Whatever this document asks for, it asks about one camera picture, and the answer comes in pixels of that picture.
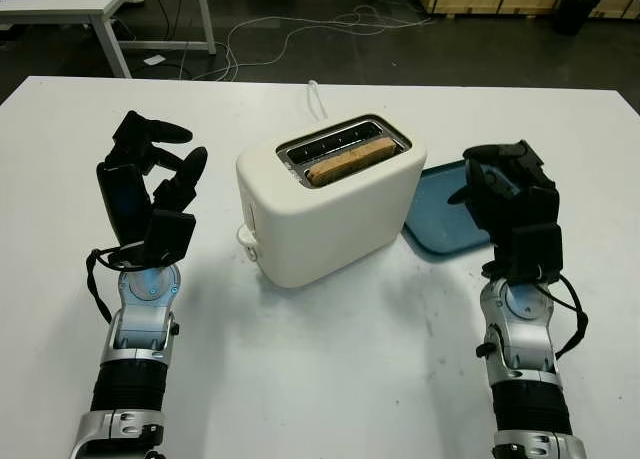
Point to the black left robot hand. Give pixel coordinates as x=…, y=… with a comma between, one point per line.
x=120, y=199

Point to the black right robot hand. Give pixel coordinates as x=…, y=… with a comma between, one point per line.
x=505, y=204

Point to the white toaster lever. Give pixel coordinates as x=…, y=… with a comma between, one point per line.
x=244, y=235

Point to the brown bread slice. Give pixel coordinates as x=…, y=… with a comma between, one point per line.
x=345, y=161

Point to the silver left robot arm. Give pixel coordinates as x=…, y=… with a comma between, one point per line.
x=130, y=379

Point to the blue plastic tray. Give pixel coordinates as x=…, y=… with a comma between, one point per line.
x=430, y=214

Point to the silver toaster knob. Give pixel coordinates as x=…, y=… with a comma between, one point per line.
x=251, y=253

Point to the cream two-slot toaster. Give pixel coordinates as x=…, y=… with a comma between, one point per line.
x=325, y=229

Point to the white paper scrap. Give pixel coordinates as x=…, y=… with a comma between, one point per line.
x=155, y=60

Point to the black waste bin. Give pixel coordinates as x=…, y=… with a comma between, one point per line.
x=570, y=14

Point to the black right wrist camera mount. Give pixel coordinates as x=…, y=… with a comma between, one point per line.
x=537, y=251

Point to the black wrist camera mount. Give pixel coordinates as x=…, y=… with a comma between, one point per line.
x=167, y=234
x=537, y=251

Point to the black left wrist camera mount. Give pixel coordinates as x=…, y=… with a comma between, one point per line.
x=167, y=234

